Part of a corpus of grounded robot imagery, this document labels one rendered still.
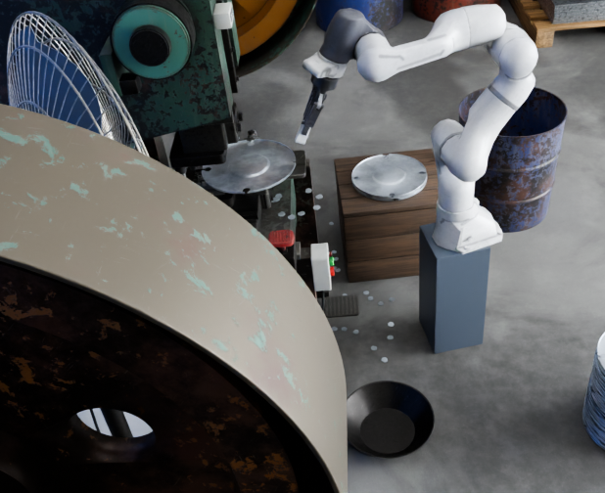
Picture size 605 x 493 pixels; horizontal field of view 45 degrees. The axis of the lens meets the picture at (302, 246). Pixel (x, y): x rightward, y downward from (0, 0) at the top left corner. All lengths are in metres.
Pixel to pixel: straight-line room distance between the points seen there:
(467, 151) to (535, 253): 1.04
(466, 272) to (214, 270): 1.87
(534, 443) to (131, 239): 2.02
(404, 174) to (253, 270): 2.23
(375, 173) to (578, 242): 0.89
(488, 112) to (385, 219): 0.75
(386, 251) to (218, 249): 2.24
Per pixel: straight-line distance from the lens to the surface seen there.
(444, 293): 2.49
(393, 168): 2.91
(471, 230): 2.38
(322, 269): 2.14
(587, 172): 3.62
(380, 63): 1.97
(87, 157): 0.65
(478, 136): 2.18
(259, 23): 2.41
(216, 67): 1.89
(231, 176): 2.23
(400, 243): 2.85
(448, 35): 2.04
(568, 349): 2.76
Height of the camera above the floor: 2.00
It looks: 39 degrees down
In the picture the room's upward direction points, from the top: 7 degrees counter-clockwise
